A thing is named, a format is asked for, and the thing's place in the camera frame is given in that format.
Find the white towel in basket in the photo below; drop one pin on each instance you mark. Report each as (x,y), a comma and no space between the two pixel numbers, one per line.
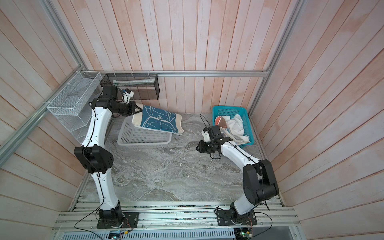
(235,125)

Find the multicolour lettered towel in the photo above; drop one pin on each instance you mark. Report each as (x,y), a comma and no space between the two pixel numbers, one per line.
(239,140)

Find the white plastic laundry basket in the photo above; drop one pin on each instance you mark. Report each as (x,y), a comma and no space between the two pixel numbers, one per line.
(138,138)

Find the teal plastic basket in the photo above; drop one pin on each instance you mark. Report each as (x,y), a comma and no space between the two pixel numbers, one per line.
(231,111)

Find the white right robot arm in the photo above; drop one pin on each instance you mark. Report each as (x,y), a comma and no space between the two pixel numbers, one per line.
(259,180)

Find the white wire mesh shelf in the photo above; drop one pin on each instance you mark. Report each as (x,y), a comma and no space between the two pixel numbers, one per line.
(71,105)

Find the aluminium wall rail back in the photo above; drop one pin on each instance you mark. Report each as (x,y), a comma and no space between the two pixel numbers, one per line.
(184,73)

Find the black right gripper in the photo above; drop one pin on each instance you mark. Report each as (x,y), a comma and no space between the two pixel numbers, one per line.
(201,148)

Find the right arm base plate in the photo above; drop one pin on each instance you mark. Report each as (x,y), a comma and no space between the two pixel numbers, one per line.
(232,218)

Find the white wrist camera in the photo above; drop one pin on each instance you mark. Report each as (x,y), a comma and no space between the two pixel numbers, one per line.
(206,136)
(127,95)

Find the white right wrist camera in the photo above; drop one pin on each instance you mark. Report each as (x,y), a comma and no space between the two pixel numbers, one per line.
(206,136)

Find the aluminium wall rail left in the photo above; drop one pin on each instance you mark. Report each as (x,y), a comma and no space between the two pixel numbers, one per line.
(15,140)

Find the aluminium wall rail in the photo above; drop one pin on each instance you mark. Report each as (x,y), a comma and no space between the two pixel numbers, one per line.
(15,140)
(184,73)

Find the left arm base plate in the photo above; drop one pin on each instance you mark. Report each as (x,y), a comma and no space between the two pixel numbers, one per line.
(117,219)

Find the blue and cream towel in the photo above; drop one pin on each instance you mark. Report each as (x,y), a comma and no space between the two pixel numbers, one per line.
(159,120)

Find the red and white towel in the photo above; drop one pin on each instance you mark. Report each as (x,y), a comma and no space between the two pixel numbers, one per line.
(221,122)

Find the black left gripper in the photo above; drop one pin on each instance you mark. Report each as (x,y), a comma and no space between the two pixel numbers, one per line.
(133,109)

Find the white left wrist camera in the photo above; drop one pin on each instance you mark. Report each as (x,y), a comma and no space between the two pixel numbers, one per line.
(127,95)

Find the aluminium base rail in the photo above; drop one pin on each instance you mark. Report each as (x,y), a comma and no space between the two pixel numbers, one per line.
(175,215)

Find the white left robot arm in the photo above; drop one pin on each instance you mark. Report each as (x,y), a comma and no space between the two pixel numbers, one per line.
(96,159)

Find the black mesh wall basket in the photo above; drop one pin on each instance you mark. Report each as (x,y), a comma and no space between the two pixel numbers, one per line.
(145,86)

